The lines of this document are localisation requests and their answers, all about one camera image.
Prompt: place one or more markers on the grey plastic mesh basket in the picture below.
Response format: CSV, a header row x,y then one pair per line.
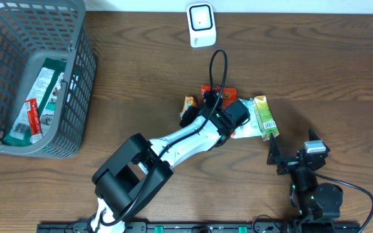
x,y
36,36

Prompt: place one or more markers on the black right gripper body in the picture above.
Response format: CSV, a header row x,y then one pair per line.
x,y
289,164

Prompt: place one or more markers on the orange tissue pack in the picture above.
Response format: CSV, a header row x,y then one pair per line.
x,y
188,102

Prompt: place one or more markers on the mint wet wipes pack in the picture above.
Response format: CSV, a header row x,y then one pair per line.
x,y
251,127

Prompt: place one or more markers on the green tea drink carton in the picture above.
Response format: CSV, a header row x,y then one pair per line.
x,y
265,119

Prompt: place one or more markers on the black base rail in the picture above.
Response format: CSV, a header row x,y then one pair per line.
x,y
259,226

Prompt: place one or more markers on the white barcode scanner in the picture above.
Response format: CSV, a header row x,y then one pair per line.
x,y
201,25

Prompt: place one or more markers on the green white 3M package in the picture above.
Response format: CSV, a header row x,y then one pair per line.
x,y
45,90

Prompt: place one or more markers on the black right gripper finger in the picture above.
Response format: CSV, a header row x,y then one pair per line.
x,y
312,135
274,156

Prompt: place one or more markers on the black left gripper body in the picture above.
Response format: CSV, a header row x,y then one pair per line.
x,y
193,113

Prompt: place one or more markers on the red snack bag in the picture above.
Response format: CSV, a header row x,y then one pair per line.
x,y
229,95

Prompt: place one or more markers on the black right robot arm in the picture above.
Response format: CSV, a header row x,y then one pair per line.
x,y
317,202

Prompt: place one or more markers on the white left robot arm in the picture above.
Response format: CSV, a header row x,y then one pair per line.
x,y
134,174

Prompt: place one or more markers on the red chocolate bar wrapper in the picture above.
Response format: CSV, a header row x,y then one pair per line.
x,y
33,117

